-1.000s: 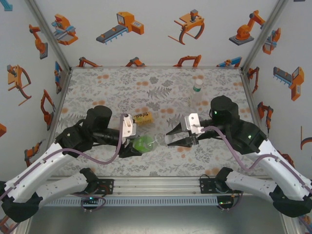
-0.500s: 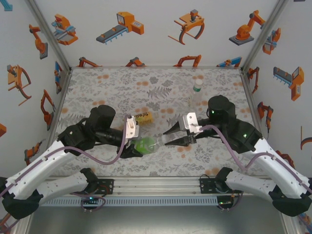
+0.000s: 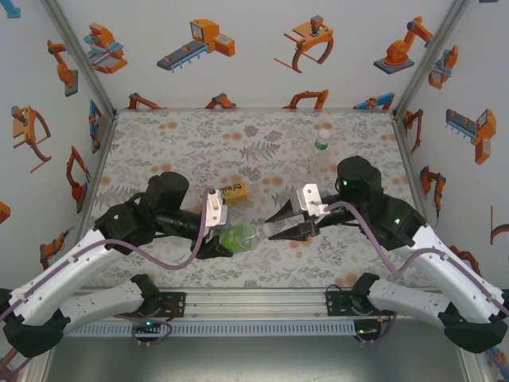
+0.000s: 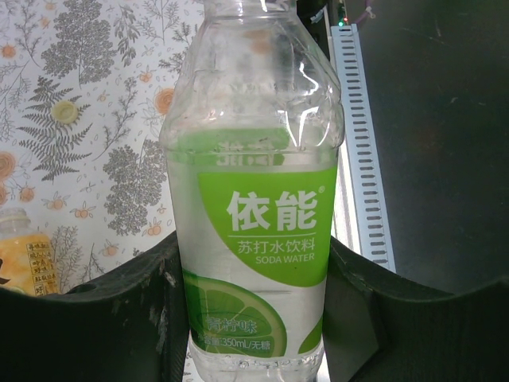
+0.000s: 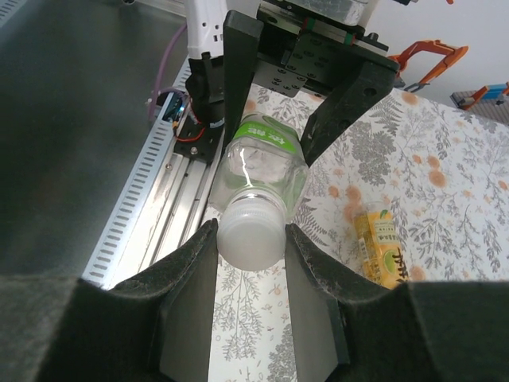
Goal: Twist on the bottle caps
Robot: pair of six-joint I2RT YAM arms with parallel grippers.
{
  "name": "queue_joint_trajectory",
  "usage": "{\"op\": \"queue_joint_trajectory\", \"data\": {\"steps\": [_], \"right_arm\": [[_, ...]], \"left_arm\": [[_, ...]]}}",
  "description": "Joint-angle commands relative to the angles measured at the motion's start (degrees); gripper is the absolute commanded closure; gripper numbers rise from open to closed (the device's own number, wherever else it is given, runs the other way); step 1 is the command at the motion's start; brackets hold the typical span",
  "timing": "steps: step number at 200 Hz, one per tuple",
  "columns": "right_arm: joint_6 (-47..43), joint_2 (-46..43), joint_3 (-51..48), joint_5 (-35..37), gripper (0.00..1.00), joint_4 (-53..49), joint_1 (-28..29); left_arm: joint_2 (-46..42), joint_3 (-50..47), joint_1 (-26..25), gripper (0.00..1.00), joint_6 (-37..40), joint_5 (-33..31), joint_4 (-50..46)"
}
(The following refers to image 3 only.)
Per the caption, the aluminium frame leg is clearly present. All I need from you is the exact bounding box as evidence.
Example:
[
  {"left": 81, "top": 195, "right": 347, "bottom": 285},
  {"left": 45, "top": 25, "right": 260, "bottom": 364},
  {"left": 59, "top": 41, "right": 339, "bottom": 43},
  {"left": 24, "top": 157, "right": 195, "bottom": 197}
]
[
  {"left": 23, "top": 353, "right": 55, "bottom": 382},
  {"left": 459, "top": 352, "right": 494, "bottom": 382}
]

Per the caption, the clear bottle green white label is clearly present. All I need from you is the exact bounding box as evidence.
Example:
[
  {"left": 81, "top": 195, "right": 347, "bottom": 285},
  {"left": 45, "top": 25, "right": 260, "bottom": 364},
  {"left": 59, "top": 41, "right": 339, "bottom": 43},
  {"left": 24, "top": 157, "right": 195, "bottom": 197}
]
[{"left": 308, "top": 129, "right": 333, "bottom": 176}]

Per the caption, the grey corner bracket plate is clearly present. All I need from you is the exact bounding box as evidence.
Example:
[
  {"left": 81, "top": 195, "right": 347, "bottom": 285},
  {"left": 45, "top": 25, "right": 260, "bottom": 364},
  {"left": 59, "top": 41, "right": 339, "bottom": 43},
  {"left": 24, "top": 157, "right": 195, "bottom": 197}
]
[{"left": 91, "top": 114, "right": 116, "bottom": 154}]

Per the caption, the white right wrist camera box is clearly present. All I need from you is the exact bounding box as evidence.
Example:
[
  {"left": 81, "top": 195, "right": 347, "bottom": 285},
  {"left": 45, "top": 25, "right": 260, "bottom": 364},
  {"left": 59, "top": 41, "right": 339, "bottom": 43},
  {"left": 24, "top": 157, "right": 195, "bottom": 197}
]
[{"left": 289, "top": 182, "right": 331, "bottom": 219}]

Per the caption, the grey floral tablecloth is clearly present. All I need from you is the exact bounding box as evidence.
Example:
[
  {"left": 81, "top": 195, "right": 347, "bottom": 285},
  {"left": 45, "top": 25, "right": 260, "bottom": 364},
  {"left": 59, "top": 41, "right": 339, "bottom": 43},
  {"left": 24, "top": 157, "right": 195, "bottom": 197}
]
[{"left": 65, "top": 109, "right": 449, "bottom": 290}]

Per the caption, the aluminium frame rail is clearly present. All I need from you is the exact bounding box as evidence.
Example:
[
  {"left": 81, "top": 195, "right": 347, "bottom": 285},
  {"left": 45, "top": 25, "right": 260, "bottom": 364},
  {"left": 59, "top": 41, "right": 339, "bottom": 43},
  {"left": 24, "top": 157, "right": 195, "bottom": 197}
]
[{"left": 69, "top": 288, "right": 454, "bottom": 322}]

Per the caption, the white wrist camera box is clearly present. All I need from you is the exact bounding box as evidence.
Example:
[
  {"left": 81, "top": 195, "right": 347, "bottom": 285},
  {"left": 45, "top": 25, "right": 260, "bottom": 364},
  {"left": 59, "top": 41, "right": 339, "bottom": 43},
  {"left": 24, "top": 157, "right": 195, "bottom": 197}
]
[
  {"left": 289, "top": 182, "right": 331, "bottom": 219},
  {"left": 204, "top": 189, "right": 231, "bottom": 228}
]

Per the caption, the aluminium frame post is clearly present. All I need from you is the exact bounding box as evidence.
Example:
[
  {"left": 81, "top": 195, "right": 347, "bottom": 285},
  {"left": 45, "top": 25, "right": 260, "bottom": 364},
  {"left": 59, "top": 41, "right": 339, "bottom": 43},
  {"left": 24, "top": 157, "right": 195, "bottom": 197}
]
[
  {"left": 41, "top": 0, "right": 119, "bottom": 117},
  {"left": 391, "top": 0, "right": 472, "bottom": 117}
]

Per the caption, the aluminium table side rail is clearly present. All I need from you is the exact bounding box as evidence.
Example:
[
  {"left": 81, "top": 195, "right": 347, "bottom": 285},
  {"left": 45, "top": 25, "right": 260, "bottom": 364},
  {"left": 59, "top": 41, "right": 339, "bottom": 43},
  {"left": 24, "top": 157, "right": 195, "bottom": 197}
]
[
  {"left": 69, "top": 110, "right": 119, "bottom": 236},
  {"left": 391, "top": 111, "right": 437, "bottom": 230}
]

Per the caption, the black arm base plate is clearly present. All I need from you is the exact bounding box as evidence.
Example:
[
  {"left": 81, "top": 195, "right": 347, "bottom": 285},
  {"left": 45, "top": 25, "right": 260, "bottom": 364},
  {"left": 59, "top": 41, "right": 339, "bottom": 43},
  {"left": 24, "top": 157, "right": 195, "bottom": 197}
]
[
  {"left": 114, "top": 292, "right": 188, "bottom": 318},
  {"left": 324, "top": 289, "right": 398, "bottom": 318}
]

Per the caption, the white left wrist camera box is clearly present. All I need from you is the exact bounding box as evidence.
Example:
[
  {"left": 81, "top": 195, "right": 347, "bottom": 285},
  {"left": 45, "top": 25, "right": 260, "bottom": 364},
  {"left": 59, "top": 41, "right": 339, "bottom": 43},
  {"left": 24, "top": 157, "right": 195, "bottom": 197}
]
[{"left": 204, "top": 189, "right": 231, "bottom": 228}]

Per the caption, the yellow label tea bottle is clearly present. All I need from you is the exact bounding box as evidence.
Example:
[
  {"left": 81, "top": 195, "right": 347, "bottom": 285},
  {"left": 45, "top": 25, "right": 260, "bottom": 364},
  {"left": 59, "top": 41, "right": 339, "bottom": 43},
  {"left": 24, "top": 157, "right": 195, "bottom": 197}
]
[{"left": 216, "top": 182, "right": 251, "bottom": 205}]

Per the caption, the white slotted cable duct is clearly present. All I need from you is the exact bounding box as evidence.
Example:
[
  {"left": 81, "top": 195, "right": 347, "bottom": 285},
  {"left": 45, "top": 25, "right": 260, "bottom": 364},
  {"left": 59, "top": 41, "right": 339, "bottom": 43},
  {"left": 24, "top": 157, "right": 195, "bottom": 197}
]
[{"left": 65, "top": 321, "right": 356, "bottom": 337}]

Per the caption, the clear bottle bright green label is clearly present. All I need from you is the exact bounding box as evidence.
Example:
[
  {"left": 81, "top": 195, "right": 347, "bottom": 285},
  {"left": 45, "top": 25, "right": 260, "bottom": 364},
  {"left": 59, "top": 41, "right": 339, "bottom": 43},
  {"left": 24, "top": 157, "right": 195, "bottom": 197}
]
[{"left": 220, "top": 223, "right": 266, "bottom": 255}]

